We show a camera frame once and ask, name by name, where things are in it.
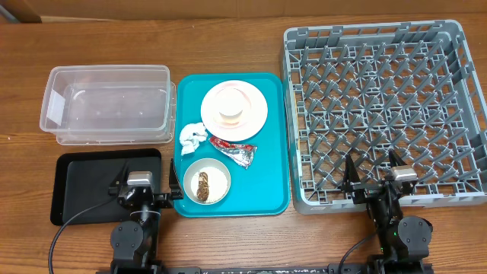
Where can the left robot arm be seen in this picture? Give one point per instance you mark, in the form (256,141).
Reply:
(135,242)

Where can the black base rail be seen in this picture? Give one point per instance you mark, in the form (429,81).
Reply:
(348,268)

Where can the grey dishwasher rack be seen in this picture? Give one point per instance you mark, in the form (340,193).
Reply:
(359,90)

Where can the black plastic tray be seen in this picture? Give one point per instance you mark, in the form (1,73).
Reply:
(83,179)

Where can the white napkin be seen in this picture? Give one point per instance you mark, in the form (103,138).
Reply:
(191,136)

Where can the cardboard backdrop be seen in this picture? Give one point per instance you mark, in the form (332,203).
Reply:
(33,11)

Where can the teal plastic tray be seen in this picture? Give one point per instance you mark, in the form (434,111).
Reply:
(264,187)

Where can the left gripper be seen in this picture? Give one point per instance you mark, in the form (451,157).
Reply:
(166,200)

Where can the cream paper cup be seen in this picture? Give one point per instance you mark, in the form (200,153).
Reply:
(230,105)

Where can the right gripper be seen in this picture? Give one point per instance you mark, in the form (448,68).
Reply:
(365,189)

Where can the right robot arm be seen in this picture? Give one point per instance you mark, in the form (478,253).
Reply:
(403,239)

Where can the large pink plate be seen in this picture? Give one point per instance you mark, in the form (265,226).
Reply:
(255,120)

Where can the clear plastic bin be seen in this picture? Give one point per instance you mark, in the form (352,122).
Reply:
(109,105)

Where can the red foil wrapper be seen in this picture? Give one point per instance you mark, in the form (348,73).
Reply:
(241,154)

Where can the grey bowl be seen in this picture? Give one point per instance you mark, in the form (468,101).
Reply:
(197,165)

